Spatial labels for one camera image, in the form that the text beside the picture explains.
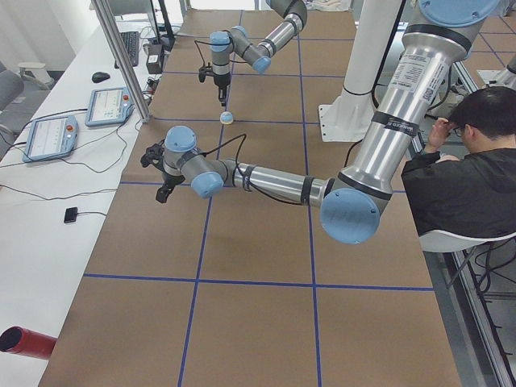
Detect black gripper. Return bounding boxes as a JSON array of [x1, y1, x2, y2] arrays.
[[156, 172, 182, 203], [214, 73, 231, 106]]

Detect red cylinder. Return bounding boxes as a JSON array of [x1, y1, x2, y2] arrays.
[[1, 327, 57, 360]]

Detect blue teach pendant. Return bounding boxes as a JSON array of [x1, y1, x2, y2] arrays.
[[85, 87, 134, 127], [23, 115, 78, 163]]

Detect far blue teach pendant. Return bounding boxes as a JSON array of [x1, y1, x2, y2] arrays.
[[85, 87, 134, 127]]

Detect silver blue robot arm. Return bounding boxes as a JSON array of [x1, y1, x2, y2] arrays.
[[141, 1, 497, 244], [198, 1, 308, 106]]

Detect small black square device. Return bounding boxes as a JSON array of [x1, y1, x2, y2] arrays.
[[64, 206, 78, 224]]

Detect seated person in black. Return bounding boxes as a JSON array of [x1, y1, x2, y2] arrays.
[[402, 86, 515, 238]]

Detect black camera cable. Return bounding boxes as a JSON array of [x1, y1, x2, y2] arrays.
[[193, 37, 214, 69], [193, 133, 315, 206]]

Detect near blue teach pendant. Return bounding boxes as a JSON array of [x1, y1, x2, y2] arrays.
[[23, 115, 78, 163]]

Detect black keyboard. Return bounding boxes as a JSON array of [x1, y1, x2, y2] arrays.
[[119, 31, 140, 67]]

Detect blue call bell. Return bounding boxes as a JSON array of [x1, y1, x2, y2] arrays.
[[219, 111, 234, 125]]

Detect black computer mouse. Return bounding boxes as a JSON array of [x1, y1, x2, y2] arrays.
[[91, 72, 110, 84]]

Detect black box with label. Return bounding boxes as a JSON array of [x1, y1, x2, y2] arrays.
[[146, 44, 164, 74]]

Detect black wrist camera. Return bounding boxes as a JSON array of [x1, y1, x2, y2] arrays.
[[140, 143, 164, 172], [198, 63, 214, 83]]

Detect aluminium frame post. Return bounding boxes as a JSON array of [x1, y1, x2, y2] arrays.
[[91, 0, 151, 123]]

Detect white pedestal column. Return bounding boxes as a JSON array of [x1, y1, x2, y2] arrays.
[[319, 0, 404, 143]]

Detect white chair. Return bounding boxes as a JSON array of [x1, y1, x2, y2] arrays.
[[417, 229, 516, 291]]

